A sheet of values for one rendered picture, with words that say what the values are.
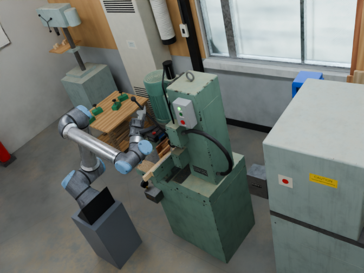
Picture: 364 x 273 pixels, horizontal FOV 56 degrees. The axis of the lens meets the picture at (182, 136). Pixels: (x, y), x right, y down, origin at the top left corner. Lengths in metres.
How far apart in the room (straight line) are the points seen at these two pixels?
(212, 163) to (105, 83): 2.79
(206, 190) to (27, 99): 3.44
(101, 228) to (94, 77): 2.34
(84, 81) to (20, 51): 1.02
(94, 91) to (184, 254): 2.49
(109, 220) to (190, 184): 0.76
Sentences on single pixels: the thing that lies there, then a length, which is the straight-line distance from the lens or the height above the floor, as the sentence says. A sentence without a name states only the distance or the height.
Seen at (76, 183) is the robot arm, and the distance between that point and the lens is 2.71.
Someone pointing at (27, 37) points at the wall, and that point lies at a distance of 5.09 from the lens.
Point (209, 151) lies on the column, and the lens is 2.08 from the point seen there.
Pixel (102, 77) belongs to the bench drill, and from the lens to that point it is 4.62.
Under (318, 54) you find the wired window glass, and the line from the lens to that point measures 3.25.
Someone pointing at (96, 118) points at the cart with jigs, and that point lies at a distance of 3.94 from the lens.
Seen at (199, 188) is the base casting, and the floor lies 0.80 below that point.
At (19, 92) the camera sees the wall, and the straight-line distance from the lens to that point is 5.08.
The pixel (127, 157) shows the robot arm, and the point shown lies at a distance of 1.93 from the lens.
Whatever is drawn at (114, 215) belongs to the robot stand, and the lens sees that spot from 2.78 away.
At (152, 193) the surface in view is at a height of 0.62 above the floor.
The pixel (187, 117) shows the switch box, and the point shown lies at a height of 1.40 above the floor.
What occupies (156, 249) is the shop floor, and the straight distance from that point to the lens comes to 3.09.
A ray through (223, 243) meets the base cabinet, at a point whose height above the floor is 0.26.
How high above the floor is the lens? 2.46
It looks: 37 degrees down
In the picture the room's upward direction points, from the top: 17 degrees counter-clockwise
